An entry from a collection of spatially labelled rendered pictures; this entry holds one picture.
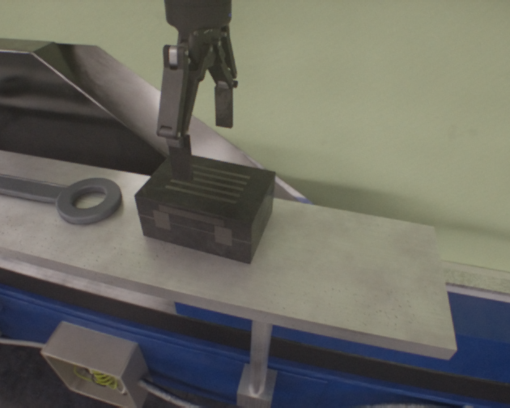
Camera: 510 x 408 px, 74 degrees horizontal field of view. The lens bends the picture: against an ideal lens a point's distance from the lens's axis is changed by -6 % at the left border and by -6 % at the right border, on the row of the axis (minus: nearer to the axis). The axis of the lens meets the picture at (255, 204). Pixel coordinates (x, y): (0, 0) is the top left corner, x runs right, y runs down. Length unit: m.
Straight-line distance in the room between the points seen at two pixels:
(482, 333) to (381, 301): 0.49
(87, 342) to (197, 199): 0.92
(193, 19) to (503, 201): 0.74
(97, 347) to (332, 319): 0.97
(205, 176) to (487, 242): 0.70
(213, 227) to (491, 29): 0.56
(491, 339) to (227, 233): 0.71
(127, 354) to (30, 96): 0.82
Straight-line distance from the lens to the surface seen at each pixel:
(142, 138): 0.83
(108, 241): 0.62
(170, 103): 0.41
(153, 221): 0.57
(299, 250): 0.58
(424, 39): 0.72
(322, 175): 0.83
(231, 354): 1.16
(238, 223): 0.50
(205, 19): 0.42
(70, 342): 1.39
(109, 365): 1.30
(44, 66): 0.89
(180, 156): 0.45
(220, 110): 0.57
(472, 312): 1.04
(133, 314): 1.21
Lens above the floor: 1.64
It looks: 41 degrees down
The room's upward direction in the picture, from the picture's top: 3 degrees clockwise
